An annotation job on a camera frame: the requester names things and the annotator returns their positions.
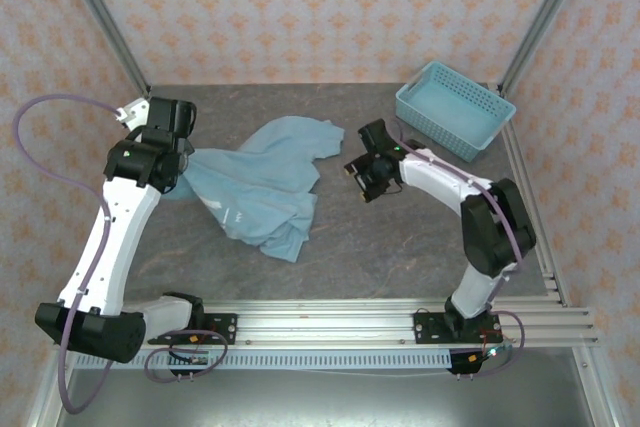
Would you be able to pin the light blue t-shirt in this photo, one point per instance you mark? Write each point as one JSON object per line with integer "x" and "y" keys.
{"x": 260, "y": 177}

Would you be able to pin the light blue plastic basket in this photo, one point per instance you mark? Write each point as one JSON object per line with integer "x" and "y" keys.
{"x": 452, "y": 112}

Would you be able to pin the small electronics board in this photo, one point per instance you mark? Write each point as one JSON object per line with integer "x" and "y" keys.
{"x": 492, "y": 353}
{"x": 192, "y": 361}

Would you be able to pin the grey metal sheet panel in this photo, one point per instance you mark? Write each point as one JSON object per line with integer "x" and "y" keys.
{"x": 325, "y": 402}

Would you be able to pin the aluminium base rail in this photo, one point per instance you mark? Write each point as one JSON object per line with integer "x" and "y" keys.
{"x": 325, "y": 322}

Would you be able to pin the aluminium side rail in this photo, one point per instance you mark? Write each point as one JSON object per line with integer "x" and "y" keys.
{"x": 515, "y": 142}

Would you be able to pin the aluminium frame post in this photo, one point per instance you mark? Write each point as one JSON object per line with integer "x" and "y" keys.
{"x": 600, "y": 397}
{"x": 542, "y": 22}
{"x": 42, "y": 397}
{"x": 106, "y": 22}

